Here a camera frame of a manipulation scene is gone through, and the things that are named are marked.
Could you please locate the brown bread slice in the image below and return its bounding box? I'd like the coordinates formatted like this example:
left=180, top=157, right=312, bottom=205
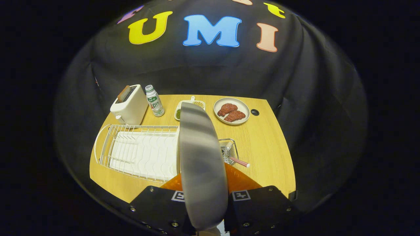
left=117, top=85, right=131, bottom=101

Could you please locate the spoon with red checked handle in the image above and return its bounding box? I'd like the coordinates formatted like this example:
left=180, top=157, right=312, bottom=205
left=229, top=156, right=250, bottom=168

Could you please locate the black backdrop cloth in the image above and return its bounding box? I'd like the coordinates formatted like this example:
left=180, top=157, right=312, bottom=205
left=54, top=0, right=368, bottom=213

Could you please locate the small wire basket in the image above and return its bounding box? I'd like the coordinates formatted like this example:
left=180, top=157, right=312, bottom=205
left=218, top=138, right=239, bottom=165

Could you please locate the white toaster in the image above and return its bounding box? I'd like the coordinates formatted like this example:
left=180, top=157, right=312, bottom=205
left=110, top=84, right=149, bottom=125

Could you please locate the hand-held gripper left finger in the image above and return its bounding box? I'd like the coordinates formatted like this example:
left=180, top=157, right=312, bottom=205
left=130, top=173, right=197, bottom=236

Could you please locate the red meat piece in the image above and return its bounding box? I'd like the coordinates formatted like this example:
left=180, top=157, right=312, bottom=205
left=217, top=103, right=238, bottom=117
left=224, top=110, right=246, bottom=123

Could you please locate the white divided dish with beans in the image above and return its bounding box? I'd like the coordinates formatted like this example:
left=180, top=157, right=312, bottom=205
left=174, top=96, right=206, bottom=121

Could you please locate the white wire dish rack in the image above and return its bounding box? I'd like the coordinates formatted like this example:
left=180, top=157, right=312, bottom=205
left=94, top=124, right=181, bottom=183

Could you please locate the small green label bottle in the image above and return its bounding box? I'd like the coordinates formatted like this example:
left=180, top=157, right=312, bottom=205
left=145, top=85, right=165, bottom=117

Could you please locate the white plate with meat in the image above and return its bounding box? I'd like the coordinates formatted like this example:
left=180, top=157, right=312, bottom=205
left=213, top=97, right=250, bottom=126

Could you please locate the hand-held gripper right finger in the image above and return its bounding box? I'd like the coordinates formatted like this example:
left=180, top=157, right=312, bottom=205
left=224, top=163, right=301, bottom=236

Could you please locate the beige round plate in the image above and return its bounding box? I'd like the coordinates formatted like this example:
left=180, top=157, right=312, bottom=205
left=179, top=102, right=229, bottom=231

